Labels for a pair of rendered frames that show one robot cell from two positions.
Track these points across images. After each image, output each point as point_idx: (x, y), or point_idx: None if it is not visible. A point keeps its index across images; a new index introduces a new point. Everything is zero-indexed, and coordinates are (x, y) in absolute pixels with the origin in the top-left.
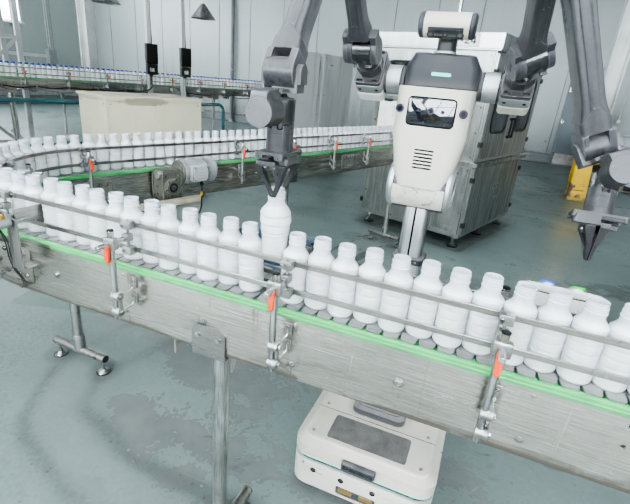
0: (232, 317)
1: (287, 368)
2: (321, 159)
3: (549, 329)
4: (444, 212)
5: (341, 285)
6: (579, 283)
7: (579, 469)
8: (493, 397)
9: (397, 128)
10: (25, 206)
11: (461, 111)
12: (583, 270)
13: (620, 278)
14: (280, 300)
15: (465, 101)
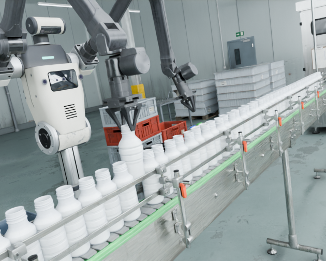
0: (144, 244)
1: (180, 245)
2: None
3: (233, 129)
4: (88, 141)
5: (180, 163)
6: (36, 197)
7: (253, 177)
8: (236, 169)
9: (46, 96)
10: None
11: (79, 75)
12: (27, 191)
13: (46, 184)
14: (155, 205)
15: (77, 69)
